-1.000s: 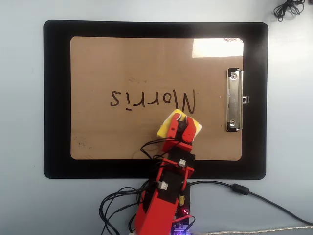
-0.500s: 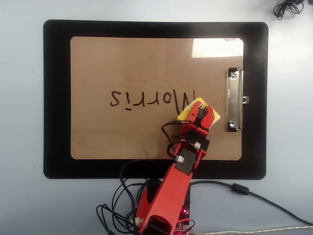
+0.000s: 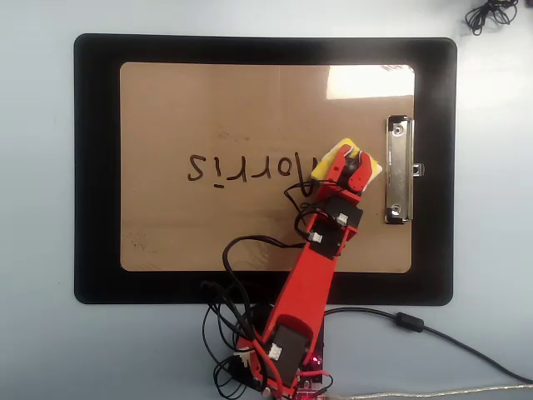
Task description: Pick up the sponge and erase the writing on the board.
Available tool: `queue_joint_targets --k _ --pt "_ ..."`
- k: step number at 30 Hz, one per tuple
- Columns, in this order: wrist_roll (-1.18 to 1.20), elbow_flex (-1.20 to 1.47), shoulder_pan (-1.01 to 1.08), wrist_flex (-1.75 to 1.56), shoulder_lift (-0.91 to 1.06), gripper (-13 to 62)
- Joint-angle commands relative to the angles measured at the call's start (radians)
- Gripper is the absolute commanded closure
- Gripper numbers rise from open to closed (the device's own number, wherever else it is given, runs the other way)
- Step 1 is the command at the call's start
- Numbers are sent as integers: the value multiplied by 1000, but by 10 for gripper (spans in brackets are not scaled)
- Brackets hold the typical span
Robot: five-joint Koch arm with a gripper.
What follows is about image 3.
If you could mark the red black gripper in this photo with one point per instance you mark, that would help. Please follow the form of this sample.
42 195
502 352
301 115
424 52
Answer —
343 210

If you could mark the yellow sponge with black knob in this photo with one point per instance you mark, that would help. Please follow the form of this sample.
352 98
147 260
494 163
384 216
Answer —
322 166

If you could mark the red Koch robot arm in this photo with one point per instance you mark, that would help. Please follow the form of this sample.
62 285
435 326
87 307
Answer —
308 283

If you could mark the black robot base with board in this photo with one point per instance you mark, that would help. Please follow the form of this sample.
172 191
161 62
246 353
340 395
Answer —
310 381

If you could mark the silver metal clipboard clip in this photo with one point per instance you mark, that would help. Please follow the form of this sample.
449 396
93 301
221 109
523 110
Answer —
397 175

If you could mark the brown clipboard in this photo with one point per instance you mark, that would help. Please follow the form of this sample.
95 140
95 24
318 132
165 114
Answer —
208 104

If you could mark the black mat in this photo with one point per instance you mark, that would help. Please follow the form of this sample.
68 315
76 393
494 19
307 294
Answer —
96 166

